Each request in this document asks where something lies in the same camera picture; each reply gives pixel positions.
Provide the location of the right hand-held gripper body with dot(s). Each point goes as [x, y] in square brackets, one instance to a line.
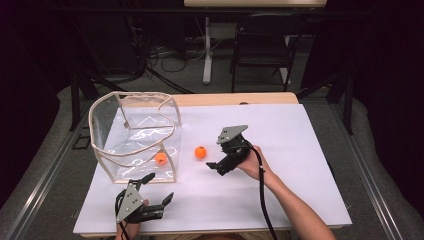
[235, 146]

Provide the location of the white desk leg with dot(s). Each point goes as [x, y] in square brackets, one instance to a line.
[207, 60]

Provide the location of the aluminium floor rail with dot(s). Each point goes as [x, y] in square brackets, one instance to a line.
[366, 176]
[43, 176]

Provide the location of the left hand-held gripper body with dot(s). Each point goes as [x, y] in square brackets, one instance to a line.
[130, 201]

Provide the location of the person's left hand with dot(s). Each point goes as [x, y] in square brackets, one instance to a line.
[131, 228]

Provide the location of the wooden table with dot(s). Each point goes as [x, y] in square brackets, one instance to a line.
[230, 98]

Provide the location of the black chair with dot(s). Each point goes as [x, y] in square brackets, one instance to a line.
[261, 50]

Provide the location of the clear plastic storage bag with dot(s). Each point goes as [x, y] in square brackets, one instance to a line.
[133, 140]

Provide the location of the person's right hand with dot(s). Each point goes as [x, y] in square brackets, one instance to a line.
[255, 165]

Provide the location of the orange ball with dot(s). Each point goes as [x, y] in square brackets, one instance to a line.
[161, 158]
[200, 152]

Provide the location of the white table board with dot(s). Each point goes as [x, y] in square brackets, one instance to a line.
[293, 140]

